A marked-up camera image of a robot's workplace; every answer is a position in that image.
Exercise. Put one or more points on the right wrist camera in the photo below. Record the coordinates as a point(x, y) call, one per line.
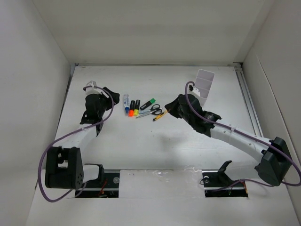
point(194, 91)

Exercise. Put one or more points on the black handled scissors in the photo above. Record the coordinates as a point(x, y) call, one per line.
point(154, 110)

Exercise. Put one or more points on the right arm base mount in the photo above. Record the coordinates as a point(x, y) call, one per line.
point(217, 184)

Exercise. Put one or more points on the white divided container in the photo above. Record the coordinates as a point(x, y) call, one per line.
point(203, 82)

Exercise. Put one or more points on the aluminium rail right side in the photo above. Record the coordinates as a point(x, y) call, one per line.
point(248, 100)

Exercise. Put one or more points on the orange highlighter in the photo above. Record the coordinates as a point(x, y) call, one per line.
point(131, 108)

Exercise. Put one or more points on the green highlighter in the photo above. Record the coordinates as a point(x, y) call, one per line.
point(147, 104)

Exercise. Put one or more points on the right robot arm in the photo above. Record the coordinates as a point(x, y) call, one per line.
point(271, 154)

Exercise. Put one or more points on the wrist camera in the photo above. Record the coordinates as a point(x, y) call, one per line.
point(91, 88)
point(194, 91)

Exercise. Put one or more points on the yellow utility knife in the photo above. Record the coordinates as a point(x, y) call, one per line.
point(160, 115)

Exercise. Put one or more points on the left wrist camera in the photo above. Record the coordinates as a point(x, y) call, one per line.
point(91, 88)

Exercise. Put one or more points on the yellow highlighter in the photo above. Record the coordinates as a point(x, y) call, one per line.
point(136, 109)

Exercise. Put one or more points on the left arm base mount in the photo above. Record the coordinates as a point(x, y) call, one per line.
point(106, 186)

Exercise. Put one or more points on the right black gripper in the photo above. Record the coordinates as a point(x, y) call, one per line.
point(171, 107)

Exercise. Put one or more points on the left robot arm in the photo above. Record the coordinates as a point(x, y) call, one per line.
point(65, 168)

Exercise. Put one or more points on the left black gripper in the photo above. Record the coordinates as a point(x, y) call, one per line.
point(115, 95)

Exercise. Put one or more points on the blue cap spray bottle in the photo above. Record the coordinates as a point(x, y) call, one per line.
point(126, 102)

